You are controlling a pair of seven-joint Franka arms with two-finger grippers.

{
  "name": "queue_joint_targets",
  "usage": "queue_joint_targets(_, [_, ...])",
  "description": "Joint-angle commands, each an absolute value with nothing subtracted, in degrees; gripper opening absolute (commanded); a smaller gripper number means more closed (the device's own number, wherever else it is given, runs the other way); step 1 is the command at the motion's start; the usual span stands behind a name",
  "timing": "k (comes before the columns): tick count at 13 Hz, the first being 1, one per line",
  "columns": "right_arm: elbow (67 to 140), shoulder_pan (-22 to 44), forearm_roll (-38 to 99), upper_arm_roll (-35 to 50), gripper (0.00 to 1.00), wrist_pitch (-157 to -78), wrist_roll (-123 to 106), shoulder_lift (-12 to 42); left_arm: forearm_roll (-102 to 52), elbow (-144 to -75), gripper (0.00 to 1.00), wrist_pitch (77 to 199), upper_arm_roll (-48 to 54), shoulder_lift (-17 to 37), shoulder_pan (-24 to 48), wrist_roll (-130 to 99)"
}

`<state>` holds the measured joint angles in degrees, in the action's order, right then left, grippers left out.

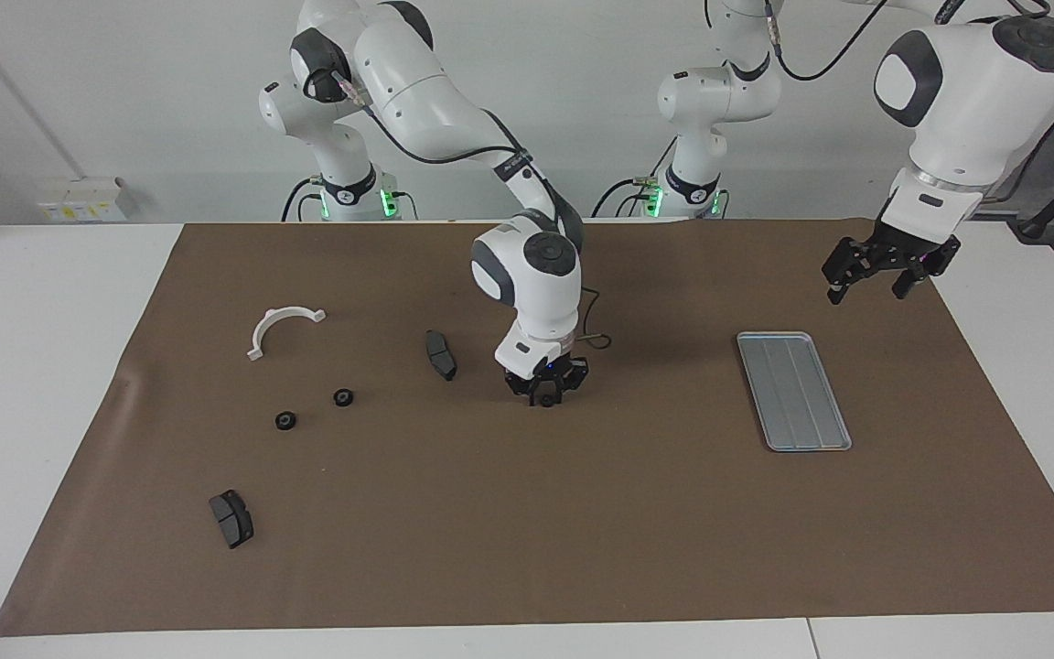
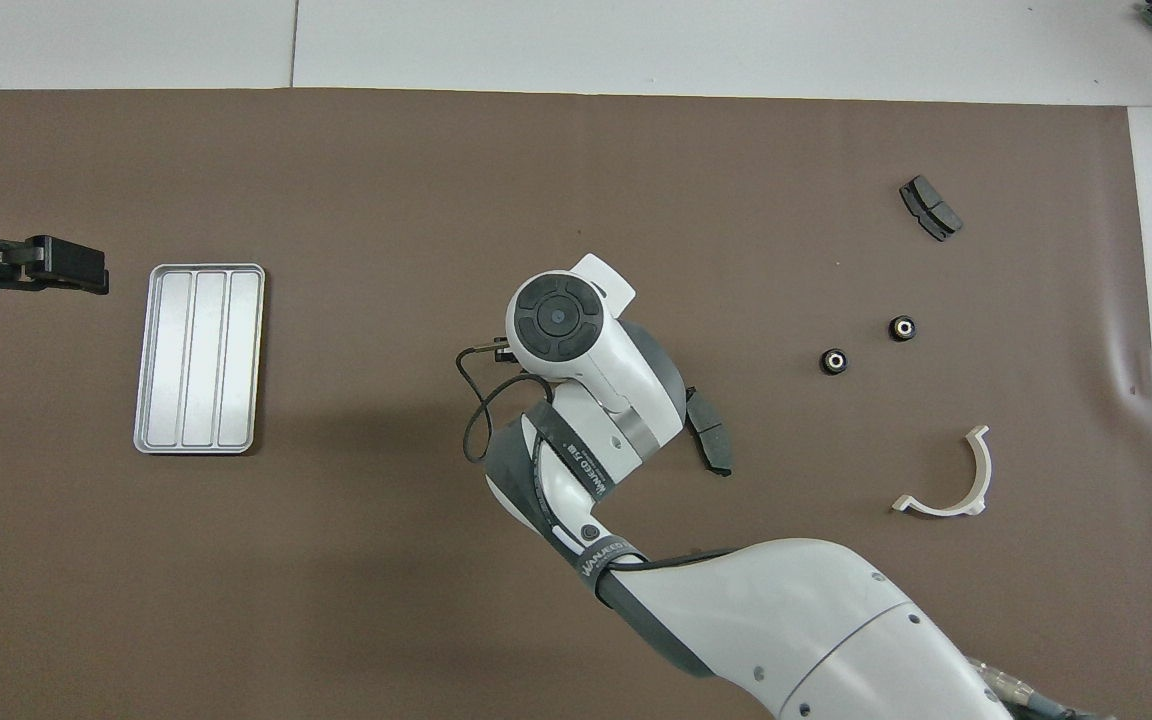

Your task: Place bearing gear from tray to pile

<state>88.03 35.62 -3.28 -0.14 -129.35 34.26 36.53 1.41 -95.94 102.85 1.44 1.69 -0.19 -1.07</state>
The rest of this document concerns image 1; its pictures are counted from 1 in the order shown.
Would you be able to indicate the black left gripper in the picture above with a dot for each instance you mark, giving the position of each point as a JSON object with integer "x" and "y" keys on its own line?
{"x": 904, "y": 245}

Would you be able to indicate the thin dark brake pad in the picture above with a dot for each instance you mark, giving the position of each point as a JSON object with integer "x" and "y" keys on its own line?
{"x": 440, "y": 355}

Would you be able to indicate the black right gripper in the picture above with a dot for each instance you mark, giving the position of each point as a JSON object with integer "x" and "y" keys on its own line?
{"x": 545, "y": 373}

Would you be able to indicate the silver metal tray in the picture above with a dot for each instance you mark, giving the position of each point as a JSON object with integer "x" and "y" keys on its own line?
{"x": 797, "y": 394}

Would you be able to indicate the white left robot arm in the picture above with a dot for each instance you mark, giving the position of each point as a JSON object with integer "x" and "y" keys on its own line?
{"x": 975, "y": 101}

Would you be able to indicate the white curved plastic bracket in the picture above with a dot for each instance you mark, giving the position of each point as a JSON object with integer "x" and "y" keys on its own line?
{"x": 255, "y": 351}

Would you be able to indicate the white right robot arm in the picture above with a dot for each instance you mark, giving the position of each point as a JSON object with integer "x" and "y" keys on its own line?
{"x": 527, "y": 284}

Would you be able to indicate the white wall socket box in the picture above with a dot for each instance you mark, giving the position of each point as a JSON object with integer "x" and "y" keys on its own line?
{"x": 83, "y": 197}

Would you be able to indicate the brown paper mat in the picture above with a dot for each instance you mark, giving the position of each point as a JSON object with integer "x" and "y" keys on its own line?
{"x": 527, "y": 503}

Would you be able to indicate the thick dark brake pad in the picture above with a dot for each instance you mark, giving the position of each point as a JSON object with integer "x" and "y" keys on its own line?
{"x": 232, "y": 522}

